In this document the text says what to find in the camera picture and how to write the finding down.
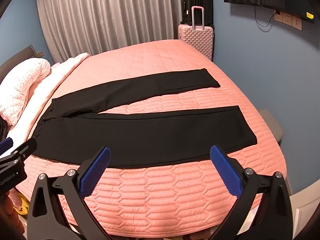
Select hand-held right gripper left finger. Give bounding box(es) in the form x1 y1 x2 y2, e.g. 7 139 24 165
27 146 113 240

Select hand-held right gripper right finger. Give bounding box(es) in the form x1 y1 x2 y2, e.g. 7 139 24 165
209 145 293 240

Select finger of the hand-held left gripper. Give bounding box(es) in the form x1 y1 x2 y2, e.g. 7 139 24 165
0 137 14 156
0 137 38 167

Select black pants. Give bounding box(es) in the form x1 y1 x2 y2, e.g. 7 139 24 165
32 68 258 168

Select yellow and pink cloth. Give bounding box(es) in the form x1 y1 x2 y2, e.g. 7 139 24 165
9 189 32 217

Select pink dotted pillow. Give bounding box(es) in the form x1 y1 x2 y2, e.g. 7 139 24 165
0 58 52 125

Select pink quilted bed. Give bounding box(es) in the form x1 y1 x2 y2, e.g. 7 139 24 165
14 39 287 238

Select light pink blanket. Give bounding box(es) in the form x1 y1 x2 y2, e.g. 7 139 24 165
6 52 90 150

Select grey headboard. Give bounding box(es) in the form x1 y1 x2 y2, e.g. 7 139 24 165
0 44 44 80

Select white cabinet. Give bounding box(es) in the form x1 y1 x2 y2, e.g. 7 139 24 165
287 190 320 240

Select pink hard suitcase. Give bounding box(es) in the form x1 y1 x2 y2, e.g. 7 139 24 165
177 6 215 62

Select grey pleated curtain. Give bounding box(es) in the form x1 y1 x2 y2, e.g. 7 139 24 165
36 0 187 64

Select black power cable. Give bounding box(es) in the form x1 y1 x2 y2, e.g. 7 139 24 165
254 4 278 27

